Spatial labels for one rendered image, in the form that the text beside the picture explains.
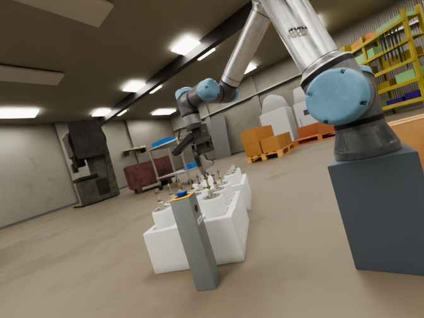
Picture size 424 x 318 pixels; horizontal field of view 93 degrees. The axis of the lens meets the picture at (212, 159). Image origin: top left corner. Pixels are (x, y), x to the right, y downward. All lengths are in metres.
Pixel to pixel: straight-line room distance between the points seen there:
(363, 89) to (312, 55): 0.13
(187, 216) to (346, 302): 0.46
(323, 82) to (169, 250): 0.78
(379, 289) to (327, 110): 0.44
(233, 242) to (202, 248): 0.16
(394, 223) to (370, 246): 0.09
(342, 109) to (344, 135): 0.17
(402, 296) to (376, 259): 0.09
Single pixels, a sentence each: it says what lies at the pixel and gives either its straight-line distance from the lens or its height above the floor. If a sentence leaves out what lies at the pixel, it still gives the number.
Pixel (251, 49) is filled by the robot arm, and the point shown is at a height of 0.73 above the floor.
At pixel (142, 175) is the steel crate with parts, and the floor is 0.39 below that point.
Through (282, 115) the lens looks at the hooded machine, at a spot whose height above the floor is 0.86.
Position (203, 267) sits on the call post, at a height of 0.08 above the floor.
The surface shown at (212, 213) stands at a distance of 0.82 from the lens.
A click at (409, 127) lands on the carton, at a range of 1.37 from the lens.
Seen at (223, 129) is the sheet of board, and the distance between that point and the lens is 10.64.
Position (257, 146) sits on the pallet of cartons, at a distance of 3.94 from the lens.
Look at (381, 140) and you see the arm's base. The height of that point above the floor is 0.34.
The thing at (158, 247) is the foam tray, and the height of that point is 0.11.
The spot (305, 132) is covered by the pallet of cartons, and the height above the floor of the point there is 0.25.
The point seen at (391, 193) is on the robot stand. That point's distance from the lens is 0.65.
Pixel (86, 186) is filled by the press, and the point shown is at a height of 0.52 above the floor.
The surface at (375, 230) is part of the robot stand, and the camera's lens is 0.69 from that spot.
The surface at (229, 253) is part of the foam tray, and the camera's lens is 0.85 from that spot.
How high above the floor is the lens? 0.43
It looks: 2 degrees down
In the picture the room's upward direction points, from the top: 17 degrees counter-clockwise
